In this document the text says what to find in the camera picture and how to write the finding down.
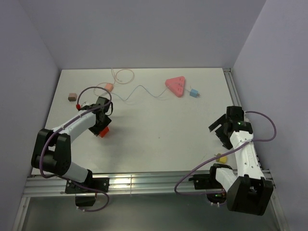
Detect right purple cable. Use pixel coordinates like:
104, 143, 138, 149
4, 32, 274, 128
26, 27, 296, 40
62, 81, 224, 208
174, 111, 277, 207

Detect pink thin cable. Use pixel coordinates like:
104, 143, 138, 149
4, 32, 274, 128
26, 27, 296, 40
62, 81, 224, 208
93, 68, 135, 97

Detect red cube socket adapter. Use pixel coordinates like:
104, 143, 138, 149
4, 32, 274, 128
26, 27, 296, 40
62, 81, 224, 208
99, 127, 109, 138

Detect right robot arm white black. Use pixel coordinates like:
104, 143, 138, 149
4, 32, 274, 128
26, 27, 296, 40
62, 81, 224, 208
208, 106, 274, 216

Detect purple cable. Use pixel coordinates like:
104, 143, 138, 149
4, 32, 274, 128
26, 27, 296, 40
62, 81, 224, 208
39, 86, 114, 214
174, 111, 277, 207

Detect yellow plug adapter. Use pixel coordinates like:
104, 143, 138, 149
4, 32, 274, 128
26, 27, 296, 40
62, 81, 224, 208
216, 154, 228, 164

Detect pink charger block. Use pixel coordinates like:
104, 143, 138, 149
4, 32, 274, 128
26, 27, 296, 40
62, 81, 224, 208
104, 83, 114, 92

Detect blue plug adapter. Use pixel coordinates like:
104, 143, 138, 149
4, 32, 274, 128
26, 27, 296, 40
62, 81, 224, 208
190, 89, 200, 98

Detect brown plug adapter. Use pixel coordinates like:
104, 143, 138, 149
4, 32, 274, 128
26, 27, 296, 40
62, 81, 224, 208
68, 93, 77, 102

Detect light blue thin cable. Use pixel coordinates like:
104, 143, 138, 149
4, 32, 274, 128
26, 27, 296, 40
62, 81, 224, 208
112, 81, 193, 103

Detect aluminium front rail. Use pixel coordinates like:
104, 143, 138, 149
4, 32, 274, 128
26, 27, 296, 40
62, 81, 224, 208
23, 169, 276, 198

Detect pink triangular power strip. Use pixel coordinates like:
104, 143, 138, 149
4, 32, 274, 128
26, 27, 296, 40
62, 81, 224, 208
165, 76, 185, 98

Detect aluminium rail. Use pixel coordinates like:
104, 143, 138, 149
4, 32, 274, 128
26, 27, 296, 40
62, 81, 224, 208
223, 68, 277, 180
23, 169, 276, 198

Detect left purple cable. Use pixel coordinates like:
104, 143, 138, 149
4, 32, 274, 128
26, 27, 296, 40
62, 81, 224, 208
39, 86, 114, 214

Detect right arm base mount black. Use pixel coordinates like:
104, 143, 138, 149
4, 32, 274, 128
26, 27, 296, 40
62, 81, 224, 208
189, 174, 227, 206

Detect aluminium right side rail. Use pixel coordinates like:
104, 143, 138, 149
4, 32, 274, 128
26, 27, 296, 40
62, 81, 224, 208
223, 68, 277, 180

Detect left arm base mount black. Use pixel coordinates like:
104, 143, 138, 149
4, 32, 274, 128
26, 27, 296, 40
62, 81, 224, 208
64, 177, 110, 212

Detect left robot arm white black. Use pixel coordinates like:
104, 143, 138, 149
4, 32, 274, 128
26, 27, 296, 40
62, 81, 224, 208
31, 97, 113, 192

